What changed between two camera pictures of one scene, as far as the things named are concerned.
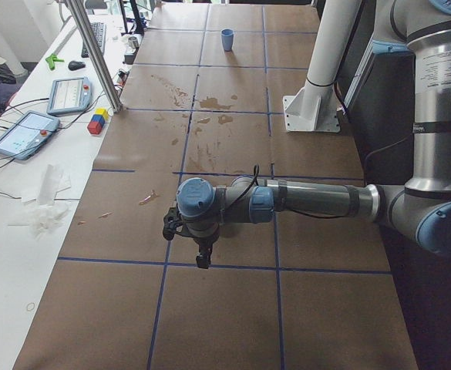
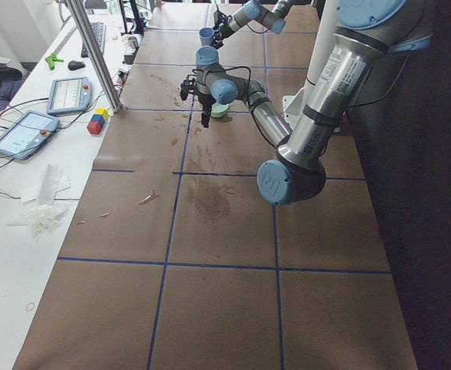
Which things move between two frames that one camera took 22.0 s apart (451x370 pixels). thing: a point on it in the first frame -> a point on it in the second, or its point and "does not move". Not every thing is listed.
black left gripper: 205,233 -> 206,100
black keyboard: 99,30 does not move
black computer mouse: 74,65 does not move
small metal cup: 133,42 does not move
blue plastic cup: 227,37 -> 206,36
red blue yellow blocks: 98,119 does not move
